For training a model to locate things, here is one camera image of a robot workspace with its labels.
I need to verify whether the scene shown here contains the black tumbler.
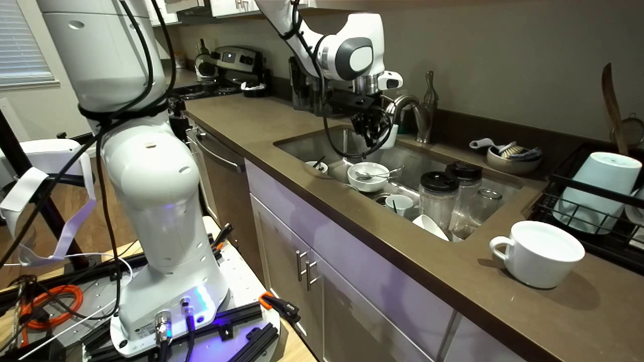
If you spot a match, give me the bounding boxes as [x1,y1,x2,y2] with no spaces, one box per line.
[287,55,317,112]

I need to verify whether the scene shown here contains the stainless steel sink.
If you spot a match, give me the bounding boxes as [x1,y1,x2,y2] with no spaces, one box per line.
[271,127,532,244]

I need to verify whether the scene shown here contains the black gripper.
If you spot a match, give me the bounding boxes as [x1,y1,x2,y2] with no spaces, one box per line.
[352,91,398,162]

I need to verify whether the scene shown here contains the red handled tool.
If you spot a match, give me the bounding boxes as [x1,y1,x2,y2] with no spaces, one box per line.
[211,223,235,256]

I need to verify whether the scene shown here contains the orange handled tool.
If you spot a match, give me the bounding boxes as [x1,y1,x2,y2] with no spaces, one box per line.
[258,289,303,328]

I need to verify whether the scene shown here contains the pale blue plastic cup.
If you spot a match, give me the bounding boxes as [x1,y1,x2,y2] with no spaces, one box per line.
[554,151,644,237]

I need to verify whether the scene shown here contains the white flat ribbon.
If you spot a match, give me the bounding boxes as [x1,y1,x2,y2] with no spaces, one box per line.
[0,165,101,265]

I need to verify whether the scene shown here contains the chrome faucet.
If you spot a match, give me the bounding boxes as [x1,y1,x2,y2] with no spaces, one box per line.
[393,97,427,145]

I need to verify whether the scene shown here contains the small white cup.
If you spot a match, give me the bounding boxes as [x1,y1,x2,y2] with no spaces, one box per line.
[382,191,417,216]

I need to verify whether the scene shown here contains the white dish brush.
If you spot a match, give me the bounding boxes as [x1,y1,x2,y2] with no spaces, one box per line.
[468,136,519,156]

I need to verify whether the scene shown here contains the round wire strainer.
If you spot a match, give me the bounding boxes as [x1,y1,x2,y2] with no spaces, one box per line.
[617,117,644,155]

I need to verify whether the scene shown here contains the clear wine glass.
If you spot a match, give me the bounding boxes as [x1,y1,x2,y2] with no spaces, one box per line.
[449,208,486,242]

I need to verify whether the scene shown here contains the black dish rack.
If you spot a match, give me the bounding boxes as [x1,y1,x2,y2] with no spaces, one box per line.
[529,141,644,274]

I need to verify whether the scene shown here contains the wide white bowl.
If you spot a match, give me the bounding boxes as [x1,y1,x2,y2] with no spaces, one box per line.
[347,159,393,194]

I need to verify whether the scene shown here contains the white window blind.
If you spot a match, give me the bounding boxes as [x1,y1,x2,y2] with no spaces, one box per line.
[0,0,56,88]

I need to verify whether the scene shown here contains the metal spoon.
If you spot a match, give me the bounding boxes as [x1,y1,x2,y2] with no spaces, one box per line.
[355,167,403,182]

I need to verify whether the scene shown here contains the black aluminium frame rails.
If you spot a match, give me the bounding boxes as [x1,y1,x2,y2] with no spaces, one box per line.
[83,300,282,362]

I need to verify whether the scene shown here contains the white wall cabinets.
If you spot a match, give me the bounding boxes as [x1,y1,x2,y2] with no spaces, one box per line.
[142,0,303,26]

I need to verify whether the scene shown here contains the black silver coffee maker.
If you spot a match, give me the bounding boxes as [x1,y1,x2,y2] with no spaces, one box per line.
[194,43,271,97]

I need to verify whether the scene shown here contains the metal cabinet handle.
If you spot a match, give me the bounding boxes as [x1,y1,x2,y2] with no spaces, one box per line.
[294,246,310,283]
[303,260,322,292]

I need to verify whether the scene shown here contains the white oval plate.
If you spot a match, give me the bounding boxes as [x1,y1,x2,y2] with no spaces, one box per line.
[302,156,333,178]

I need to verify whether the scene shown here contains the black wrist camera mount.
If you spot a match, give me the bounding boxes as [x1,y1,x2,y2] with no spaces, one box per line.
[325,87,368,122]

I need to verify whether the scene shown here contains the orange cable coil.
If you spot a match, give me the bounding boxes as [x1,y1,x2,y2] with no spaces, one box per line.
[18,281,86,331]

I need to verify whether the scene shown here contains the clear glass bottle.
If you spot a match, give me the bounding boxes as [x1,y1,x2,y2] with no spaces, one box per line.
[419,69,441,147]

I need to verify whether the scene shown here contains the beige brush holder bowl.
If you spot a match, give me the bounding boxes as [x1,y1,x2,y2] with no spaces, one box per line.
[484,142,543,176]

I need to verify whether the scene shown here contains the wooden spatula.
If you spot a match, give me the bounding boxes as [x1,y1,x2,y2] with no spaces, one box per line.
[599,60,629,156]

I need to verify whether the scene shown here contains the grey counter base cabinets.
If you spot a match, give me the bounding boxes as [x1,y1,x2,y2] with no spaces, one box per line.
[244,159,532,362]

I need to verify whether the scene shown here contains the steel dishwasher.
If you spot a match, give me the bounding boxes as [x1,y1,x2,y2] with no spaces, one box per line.
[186,124,253,260]

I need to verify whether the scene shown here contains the small clear glass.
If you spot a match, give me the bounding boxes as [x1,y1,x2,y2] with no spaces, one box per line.
[476,185,508,216]

